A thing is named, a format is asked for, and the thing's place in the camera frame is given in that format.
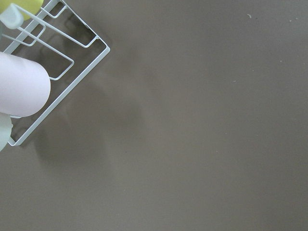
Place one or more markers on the pink-white cup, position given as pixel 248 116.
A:
pixel 24 86

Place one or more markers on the white cup on rack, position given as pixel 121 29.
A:
pixel 5 129

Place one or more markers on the yellow-green cup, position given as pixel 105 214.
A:
pixel 32 6

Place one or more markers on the white wire cup rack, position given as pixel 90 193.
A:
pixel 33 27

